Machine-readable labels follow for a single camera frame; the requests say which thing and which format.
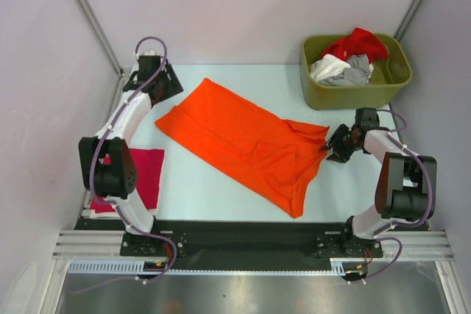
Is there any orange t-shirt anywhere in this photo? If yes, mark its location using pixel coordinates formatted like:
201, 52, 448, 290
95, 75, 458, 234
155, 79, 329, 218

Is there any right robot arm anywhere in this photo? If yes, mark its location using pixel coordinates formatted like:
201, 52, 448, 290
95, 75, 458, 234
321, 107, 437, 257

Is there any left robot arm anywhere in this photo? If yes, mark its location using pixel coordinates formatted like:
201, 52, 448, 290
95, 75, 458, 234
78, 52, 183, 255

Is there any grey t-shirt in bin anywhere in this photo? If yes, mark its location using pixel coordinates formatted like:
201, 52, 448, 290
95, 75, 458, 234
317, 54, 374, 86

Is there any white t-shirt in bin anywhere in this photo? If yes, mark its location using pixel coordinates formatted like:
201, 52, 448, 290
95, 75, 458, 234
310, 54, 351, 82

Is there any olive green plastic bin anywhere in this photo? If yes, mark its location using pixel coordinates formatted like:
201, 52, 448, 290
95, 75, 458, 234
300, 28, 413, 110

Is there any folded magenta t-shirt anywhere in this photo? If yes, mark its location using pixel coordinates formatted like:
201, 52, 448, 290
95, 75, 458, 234
90, 148, 165, 218

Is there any red t-shirt in bin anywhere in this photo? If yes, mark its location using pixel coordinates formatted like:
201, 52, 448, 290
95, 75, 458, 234
321, 27, 389, 63

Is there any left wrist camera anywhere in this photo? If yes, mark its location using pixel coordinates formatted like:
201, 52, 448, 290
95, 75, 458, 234
143, 49, 157, 57

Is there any white slotted cable duct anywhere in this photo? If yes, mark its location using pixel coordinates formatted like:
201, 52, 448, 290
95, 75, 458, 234
68, 259, 366, 277

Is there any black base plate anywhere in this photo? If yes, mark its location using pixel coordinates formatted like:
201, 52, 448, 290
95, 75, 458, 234
75, 218, 383, 271

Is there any aluminium frame rail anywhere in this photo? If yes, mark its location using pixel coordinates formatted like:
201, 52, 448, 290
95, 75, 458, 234
52, 230, 454, 262

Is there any left aluminium corner post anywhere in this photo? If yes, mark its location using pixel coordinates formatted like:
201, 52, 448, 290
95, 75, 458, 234
74, 0, 124, 77

